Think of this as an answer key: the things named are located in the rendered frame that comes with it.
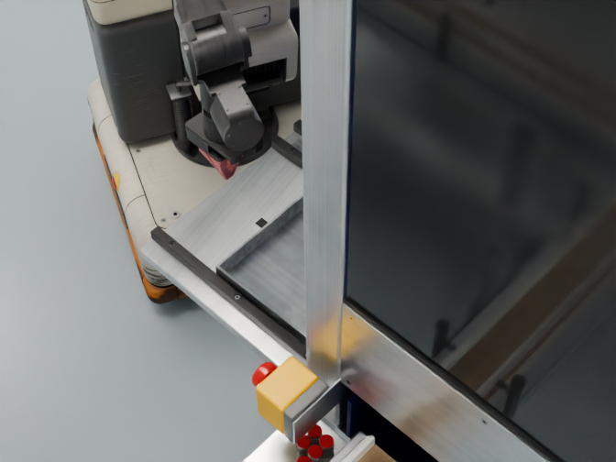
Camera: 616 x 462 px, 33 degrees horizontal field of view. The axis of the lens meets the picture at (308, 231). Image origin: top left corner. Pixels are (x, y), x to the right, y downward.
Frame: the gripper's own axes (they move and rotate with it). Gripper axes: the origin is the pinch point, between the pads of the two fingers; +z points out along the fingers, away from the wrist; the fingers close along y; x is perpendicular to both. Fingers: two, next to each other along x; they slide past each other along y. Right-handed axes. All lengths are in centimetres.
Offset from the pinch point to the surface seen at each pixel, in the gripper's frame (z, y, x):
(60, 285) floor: 108, -80, 4
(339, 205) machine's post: -29.4, 33.5, -12.0
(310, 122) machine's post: -39, 29, -12
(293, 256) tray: 20.2, 6.8, 6.7
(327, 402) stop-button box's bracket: 9.6, 34.1, -13.9
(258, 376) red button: 8.0, 25.0, -18.1
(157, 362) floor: 108, -43, 7
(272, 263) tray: 20.3, 5.4, 3.2
